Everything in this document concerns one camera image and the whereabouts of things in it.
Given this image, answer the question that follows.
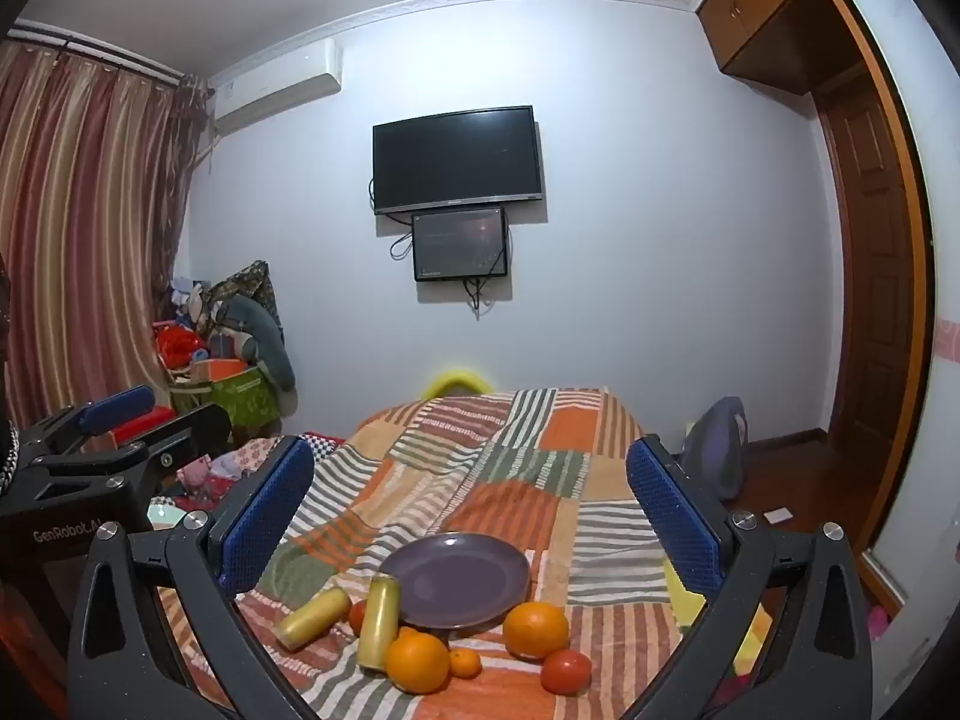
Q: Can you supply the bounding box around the curtain rail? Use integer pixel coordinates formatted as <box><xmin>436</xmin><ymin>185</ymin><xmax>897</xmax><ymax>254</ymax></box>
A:
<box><xmin>7</xmin><ymin>21</ymin><xmax>188</xmax><ymax>85</ymax></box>

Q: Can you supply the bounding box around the orange box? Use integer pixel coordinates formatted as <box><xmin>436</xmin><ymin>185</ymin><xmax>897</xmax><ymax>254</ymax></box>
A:
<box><xmin>191</xmin><ymin>358</ymin><xmax>248</xmax><ymax>385</ymax></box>

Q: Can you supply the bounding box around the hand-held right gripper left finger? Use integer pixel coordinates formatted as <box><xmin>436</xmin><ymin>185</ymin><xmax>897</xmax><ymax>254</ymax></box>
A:
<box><xmin>66</xmin><ymin>435</ymin><xmax>316</xmax><ymax>720</ymax></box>

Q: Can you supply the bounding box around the small black wall monitor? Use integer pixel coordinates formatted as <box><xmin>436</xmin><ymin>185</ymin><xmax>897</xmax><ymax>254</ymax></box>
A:
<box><xmin>412</xmin><ymin>207</ymin><xmax>511</xmax><ymax>283</ymax></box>

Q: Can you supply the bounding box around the red plastic bag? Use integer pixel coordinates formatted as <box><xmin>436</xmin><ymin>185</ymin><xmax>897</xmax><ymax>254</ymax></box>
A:
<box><xmin>154</xmin><ymin>322</ymin><xmax>207</xmax><ymax>370</ymax></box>

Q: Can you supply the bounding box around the large orange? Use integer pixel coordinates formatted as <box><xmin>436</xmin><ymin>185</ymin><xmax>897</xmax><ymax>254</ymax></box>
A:
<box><xmin>502</xmin><ymin>601</ymin><xmax>571</xmax><ymax>662</ymax></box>
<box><xmin>385</xmin><ymin>626</ymin><xmax>452</xmax><ymax>695</ymax></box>

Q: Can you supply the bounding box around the brown wooden door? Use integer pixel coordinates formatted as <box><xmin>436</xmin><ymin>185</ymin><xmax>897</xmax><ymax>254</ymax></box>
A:
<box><xmin>814</xmin><ymin>82</ymin><xmax>914</xmax><ymax>458</ymax></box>

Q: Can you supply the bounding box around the grey backpack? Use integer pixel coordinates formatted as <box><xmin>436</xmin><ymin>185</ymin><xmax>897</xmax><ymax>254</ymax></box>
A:
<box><xmin>679</xmin><ymin>396</ymin><xmax>751</xmax><ymax>503</ymax></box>

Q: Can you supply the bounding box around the black wall television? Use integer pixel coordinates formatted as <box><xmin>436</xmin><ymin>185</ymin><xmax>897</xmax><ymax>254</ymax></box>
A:
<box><xmin>373</xmin><ymin>106</ymin><xmax>545</xmax><ymax>216</ymax></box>

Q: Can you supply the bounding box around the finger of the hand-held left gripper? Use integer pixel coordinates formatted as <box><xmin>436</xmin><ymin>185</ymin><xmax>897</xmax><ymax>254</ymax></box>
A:
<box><xmin>30</xmin><ymin>403</ymin><xmax>232</xmax><ymax>522</ymax></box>
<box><xmin>15</xmin><ymin>386</ymin><xmax>157</xmax><ymax>460</ymax></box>

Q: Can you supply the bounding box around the striped red curtain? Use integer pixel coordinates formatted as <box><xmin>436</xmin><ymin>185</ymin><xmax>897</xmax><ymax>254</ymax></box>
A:
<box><xmin>0</xmin><ymin>37</ymin><xmax>211</xmax><ymax>451</ymax></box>

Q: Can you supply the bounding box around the wooden overhead cabinet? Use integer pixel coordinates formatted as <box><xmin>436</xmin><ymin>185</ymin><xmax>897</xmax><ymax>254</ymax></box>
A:
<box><xmin>694</xmin><ymin>0</ymin><xmax>863</xmax><ymax>96</ymax></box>

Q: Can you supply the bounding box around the striped patchwork blanket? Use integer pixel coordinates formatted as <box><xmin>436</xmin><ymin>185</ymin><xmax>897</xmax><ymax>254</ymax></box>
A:
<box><xmin>154</xmin><ymin>388</ymin><xmax>773</xmax><ymax>720</ymax></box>

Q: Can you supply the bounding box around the large red tomato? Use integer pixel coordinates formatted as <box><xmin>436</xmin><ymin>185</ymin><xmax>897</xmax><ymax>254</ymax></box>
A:
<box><xmin>541</xmin><ymin>649</ymin><xmax>593</xmax><ymax>695</ymax></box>

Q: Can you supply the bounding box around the yellow mat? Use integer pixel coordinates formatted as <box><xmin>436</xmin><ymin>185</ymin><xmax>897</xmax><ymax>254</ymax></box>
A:
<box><xmin>664</xmin><ymin>561</ymin><xmax>773</xmax><ymax>680</ymax></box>

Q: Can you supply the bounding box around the white air conditioner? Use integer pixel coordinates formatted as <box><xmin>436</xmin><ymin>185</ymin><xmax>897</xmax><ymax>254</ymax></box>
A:
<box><xmin>206</xmin><ymin>37</ymin><xmax>344</xmax><ymax>137</ymax></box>

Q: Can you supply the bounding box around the red and blue box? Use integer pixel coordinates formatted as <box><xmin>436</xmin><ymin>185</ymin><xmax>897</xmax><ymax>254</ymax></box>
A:
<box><xmin>112</xmin><ymin>405</ymin><xmax>182</xmax><ymax>445</ymax></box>

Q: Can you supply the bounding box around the camouflage cloth bag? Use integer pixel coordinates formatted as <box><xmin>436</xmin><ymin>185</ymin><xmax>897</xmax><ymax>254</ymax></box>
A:
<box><xmin>202</xmin><ymin>261</ymin><xmax>282</xmax><ymax>331</ymax></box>

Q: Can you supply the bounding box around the yellow round object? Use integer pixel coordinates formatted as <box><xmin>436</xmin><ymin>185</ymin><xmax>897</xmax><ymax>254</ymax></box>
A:
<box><xmin>420</xmin><ymin>366</ymin><xmax>488</xmax><ymax>398</ymax></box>

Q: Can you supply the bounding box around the purple plate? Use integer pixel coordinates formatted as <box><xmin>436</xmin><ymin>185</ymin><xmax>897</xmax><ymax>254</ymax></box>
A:
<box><xmin>379</xmin><ymin>532</ymin><xmax>532</xmax><ymax>632</ymax></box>

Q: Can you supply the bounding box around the yellow sugarcane piece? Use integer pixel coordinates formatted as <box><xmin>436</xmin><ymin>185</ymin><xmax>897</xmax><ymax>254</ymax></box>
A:
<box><xmin>271</xmin><ymin>586</ymin><xmax>352</xmax><ymax>652</ymax></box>
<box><xmin>356</xmin><ymin>574</ymin><xmax>402</xmax><ymax>672</ymax></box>

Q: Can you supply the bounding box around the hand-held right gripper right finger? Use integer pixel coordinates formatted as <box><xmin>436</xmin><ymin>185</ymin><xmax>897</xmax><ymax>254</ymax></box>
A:
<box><xmin>626</xmin><ymin>433</ymin><xmax>875</xmax><ymax>720</ymax></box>

